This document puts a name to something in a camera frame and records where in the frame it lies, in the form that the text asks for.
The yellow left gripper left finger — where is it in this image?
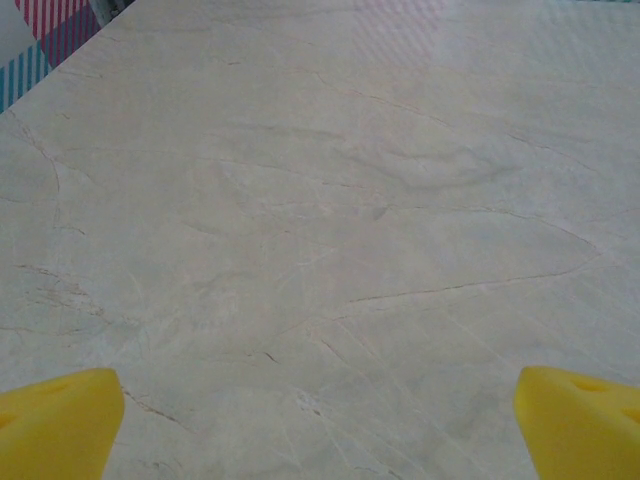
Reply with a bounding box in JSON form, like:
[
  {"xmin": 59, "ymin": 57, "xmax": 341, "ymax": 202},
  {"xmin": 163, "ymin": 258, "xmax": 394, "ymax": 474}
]
[{"xmin": 0, "ymin": 367, "xmax": 125, "ymax": 480}]

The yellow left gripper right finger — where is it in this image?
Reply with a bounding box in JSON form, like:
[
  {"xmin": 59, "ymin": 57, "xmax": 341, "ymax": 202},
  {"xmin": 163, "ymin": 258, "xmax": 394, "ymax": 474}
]
[{"xmin": 514, "ymin": 365, "xmax": 640, "ymax": 480}]

